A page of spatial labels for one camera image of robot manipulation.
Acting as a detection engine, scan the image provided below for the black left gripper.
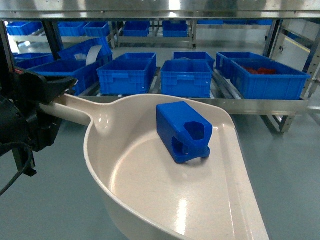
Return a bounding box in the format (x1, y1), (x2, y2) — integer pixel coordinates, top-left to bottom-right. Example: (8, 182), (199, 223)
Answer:
(0, 70), (78, 177)

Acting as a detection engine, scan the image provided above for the blue plastic block part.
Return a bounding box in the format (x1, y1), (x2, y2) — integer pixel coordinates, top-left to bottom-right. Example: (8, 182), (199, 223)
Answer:
(156, 101), (213, 164)

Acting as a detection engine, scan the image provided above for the beige plastic dustpan tray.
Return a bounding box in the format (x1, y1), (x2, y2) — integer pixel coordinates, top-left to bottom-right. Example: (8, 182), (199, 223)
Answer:
(39, 94), (269, 240)

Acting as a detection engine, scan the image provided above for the stainless steel shelf rack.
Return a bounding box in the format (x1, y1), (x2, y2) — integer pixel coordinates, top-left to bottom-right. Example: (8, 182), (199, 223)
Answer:
(0, 0), (320, 135)

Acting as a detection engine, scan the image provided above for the blue bin far left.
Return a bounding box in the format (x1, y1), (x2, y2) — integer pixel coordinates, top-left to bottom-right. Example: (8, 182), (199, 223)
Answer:
(28, 59), (101, 96)

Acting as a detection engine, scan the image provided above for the white curved plastic strip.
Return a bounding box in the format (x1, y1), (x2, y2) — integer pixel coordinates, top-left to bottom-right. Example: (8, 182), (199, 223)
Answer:
(85, 45), (102, 66)

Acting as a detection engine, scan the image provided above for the tilted blue bin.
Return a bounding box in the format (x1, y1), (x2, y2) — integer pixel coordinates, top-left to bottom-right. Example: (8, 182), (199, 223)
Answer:
(58, 37), (113, 65)

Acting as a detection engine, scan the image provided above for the blue bin front left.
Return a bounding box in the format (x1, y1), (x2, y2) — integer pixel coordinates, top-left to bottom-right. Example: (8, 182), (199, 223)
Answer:
(96, 59), (157, 95)

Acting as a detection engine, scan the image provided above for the blue bin rear left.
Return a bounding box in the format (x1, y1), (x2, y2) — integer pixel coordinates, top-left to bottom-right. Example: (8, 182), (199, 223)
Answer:
(116, 52), (157, 66)

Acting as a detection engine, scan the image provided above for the blue bin front centre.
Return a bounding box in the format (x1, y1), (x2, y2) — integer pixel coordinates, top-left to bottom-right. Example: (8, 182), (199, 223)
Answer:
(160, 59), (213, 98)

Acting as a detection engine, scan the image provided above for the blue bin rear centre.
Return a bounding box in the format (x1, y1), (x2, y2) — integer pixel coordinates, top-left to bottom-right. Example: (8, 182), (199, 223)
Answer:
(172, 51), (216, 69)

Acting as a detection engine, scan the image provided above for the blue bin rear right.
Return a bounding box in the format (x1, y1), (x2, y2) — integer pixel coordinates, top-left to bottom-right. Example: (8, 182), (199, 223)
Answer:
(215, 51), (271, 79)

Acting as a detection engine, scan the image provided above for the blue bin with red parts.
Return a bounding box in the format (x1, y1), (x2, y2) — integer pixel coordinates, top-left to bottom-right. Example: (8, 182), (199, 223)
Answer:
(230, 58), (311, 100)

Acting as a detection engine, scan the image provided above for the black cable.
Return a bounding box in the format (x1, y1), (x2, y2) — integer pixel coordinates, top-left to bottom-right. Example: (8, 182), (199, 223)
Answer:
(0, 142), (35, 197)

